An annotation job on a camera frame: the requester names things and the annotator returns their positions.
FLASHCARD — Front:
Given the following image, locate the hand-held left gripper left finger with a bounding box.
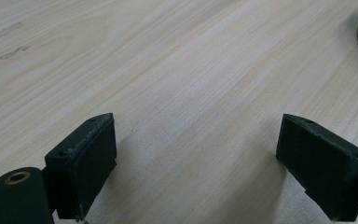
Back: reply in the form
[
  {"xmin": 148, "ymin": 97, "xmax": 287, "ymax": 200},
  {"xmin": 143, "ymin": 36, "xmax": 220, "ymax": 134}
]
[{"xmin": 44, "ymin": 112, "xmax": 117, "ymax": 222}]

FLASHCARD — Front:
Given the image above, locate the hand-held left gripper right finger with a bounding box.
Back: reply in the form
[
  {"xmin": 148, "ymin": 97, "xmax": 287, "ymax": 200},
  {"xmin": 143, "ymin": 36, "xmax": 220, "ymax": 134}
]
[{"xmin": 275, "ymin": 113, "xmax": 358, "ymax": 222}]

